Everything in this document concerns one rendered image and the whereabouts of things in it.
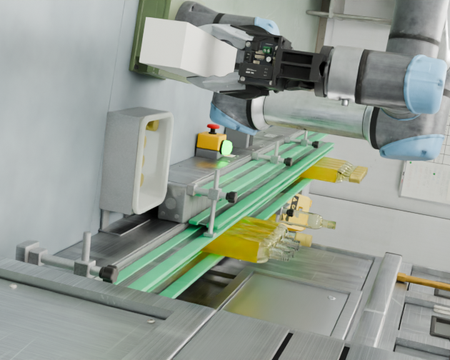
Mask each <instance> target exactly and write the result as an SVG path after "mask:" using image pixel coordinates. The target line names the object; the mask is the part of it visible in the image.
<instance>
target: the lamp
mask: <svg viewBox="0 0 450 360"><path fill-rule="evenodd" d="M231 150H232V144H231V142H230V141H226V140H222V141H221V144H220V149H219V152H220V154H223V155H228V154H230V153H231Z"/></svg>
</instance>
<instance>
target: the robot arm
mask: <svg viewBox="0 0 450 360"><path fill-rule="evenodd" d="M448 5H449V0H396V3H395V7H394V14H393V18H392V22H391V28H390V32H389V39H388V41H387V45H386V51H376V50H368V49H363V48H356V47H350V46H340V45H338V46H336V47H335V48H334V47H333V46H324V45H323V46H322V48H321V51H320V53H319V54H318V53H312V52H307V51H296V50H294V48H293V47H291V44H292V43H291V42H290V41H289V40H288V39H286V38H285V37H283V36H280V33H279V29H278V26H277V25H276V23H275V22H273V21H272V20H268V19H261V18H260V17H250V16H240V15H235V14H224V13H219V12H216V11H214V10H213V9H210V8H209V7H207V6H204V5H203V4H200V3H199V2H195V1H185V2H184V3H183V4H182V5H181V6H180V8H179V10H178V11H177V14H176V17H175V20H174V21H184V22H188V23H190V24H192V25H194V26H195V27H197V28H199V29H201V30H203V31H205V32H206V33H208V34H211V35H212V36H214V37H216V38H217V39H218V40H220V41H223V42H225V43H227V44H229V45H231V46H232V47H234V48H236V49H237V53H236V61H235V65H234V72H231V73H228V74H227V75H226V76H221V77H220V76H215V75H212V76H209V77H202V76H189V77H187V78H186V80H187V81H189V82H190V83H192V84H193V85H195V86H197V87H200V88H203V89H207V90H209V91H213V92H214V93H213V97H212V101H211V109H210V114H209V117H210V119H211V121H212V122H214V123H215V124H219V125H222V126H225V127H228V128H230V129H234V130H237V131H240V132H243V133H246V134H250V135H255V134H256V133H257V131H258V130H266V129H267V128H269V127H270V126H271V125H273V126H281V127H286V128H291V129H299V130H304V131H312V132H318V133H323V134H331V135H336V136H344V137H349V138H354V139H362V140H367V141H368V142H369V144H370V146H371V147H372V148H373V149H378V150H379V153H380V156H381V157H383V158H386V159H398V160H404V161H430V160H433V159H435V158H436V157H437V156H438V155H439V154H440V151H441V146H442V143H443V140H444V139H445V136H444V134H445V130H446V123H447V119H448V116H449V109H450V39H449V37H448V26H447V9H448ZM311 89H314V92H312V91H302V90H311Z"/></svg>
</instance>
